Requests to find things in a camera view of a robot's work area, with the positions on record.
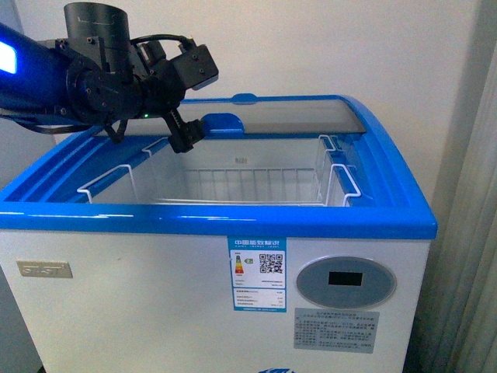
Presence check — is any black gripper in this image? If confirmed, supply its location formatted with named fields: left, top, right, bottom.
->
left=64, top=2, right=204, bottom=154

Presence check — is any glass sliding freezer lid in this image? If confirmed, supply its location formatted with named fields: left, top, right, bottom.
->
left=126, top=112, right=366, bottom=138

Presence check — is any rear glass sliding lid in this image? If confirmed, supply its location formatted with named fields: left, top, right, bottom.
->
left=179, top=93, right=362, bottom=123

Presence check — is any blue energy label sticker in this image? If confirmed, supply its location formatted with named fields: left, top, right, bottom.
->
left=228, top=236, right=287, bottom=312

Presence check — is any white blue chest freezer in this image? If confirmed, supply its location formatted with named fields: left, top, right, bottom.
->
left=1, top=95, right=437, bottom=372

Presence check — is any silver brand nameplate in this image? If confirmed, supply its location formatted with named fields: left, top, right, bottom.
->
left=16, top=260, right=73, bottom=279

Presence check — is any oval grey control panel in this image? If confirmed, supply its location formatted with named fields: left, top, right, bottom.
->
left=296, top=256, right=397, bottom=309

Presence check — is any grey text notice sticker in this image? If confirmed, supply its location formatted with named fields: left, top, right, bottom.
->
left=294, top=308, right=380, bottom=354

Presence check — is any grey pleated curtain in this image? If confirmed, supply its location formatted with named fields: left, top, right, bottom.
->
left=404, top=1, right=496, bottom=372

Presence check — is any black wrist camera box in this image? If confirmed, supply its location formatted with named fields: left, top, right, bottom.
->
left=171, top=44, right=219, bottom=90

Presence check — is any black camera cable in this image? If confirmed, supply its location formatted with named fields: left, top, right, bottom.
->
left=130, top=34, right=195, bottom=54

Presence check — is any white wire freezer basket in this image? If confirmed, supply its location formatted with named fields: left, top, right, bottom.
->
left=77, top=135, right=362, bottom=207

